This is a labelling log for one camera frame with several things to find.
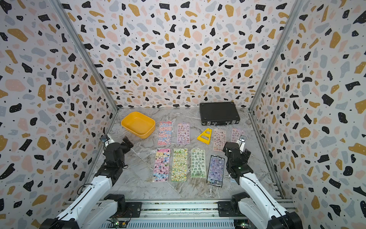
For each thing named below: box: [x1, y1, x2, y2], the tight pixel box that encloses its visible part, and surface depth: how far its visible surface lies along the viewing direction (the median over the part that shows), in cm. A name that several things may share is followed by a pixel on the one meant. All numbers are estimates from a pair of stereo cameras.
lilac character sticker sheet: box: [231, 127, 245, 143], surface depth 108 cm
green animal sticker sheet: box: [171, 148, 188, 182], surface depth 92 cm
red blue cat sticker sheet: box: [157, 121, 173, 146], surface depth 108 cm
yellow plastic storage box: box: [121, 111, 156, 139], surface depth 111 cm
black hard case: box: [199, 101, 241, 127], surface depth 112 cm
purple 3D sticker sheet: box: [176, 122, 191, 145], surface depth 108 cm
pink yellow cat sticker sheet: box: [152, 148, 171, 183], surface depth 92 cm
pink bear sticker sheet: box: [213, 128, 227, 152], surface depth 105 cm
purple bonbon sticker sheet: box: [206, 155, 225, 188], surface depth 90 cm
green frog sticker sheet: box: [191, 147, 207, 178], surface depth 92 cm
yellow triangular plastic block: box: [196, 128, 213, 145], surface depth 105 cm
